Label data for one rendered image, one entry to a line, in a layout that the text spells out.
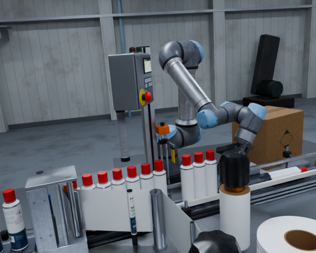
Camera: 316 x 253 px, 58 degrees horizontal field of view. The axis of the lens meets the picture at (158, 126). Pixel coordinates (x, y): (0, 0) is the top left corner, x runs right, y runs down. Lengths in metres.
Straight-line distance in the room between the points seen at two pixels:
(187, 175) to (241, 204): 0.30
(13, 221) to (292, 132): 1.35
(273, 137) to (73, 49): 6.24
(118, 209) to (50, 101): 6.59
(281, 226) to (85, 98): 6.79
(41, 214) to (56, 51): 6.60
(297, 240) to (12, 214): 0.82
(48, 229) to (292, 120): 1.27
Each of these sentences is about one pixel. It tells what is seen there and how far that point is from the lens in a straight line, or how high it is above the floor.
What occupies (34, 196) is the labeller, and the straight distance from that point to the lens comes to 0.86.
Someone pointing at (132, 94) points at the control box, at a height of 1.34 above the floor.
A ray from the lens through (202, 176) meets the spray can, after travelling 1.12.
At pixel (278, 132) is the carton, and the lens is 1.58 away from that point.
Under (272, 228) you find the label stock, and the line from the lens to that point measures 0.80.
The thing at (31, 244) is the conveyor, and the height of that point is 0.88.
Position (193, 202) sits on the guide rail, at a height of 0.91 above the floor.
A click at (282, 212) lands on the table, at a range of 1.26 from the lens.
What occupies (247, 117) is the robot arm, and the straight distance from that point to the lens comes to 1.16.
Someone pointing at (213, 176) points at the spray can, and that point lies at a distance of 1.15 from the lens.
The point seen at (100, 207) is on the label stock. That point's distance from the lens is 0.96.
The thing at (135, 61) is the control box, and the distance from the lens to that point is 0.96.
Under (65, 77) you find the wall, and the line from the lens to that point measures 7.34.
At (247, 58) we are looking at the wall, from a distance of 8.28.
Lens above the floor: 1.46
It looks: 14 degrees down
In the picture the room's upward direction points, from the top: 4 degrees counter-clockwise
